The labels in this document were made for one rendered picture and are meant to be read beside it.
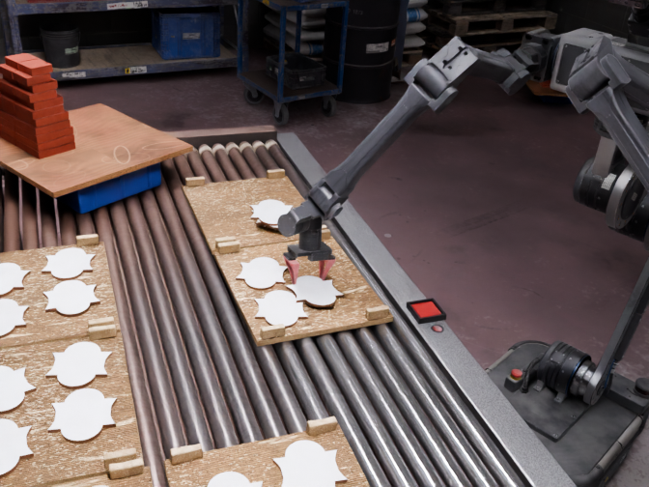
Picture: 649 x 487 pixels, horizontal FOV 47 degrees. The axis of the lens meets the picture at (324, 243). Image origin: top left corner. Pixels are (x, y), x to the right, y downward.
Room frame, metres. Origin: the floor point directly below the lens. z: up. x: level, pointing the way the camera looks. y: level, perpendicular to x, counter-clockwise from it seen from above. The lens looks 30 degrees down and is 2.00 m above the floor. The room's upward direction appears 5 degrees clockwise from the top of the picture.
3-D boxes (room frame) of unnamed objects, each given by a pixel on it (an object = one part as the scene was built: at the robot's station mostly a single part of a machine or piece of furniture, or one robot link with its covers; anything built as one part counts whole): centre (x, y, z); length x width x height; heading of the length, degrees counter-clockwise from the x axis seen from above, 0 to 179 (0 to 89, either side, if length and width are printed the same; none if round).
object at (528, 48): (2.02, -0.51, 1.45); 0.09 x 0.08 x 0.12; 50
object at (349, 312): (1.61, 0.06, 0.93); 0.41 x 0.35 x 0.02; 24
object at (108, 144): (2.15, 0.80, 1.03); 0.50 x 0.50 x 0.02; 52
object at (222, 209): (1.99, 0.23, 0.93); 0.41 x 0.35 x 0.02; 23
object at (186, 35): (6.18, 1.29, 0.32); 0.50 x 0.41 x 0.37; 116
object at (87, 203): (2.11, 0.74, 0.97); 0.31 x 0.31 x 0.10; 52
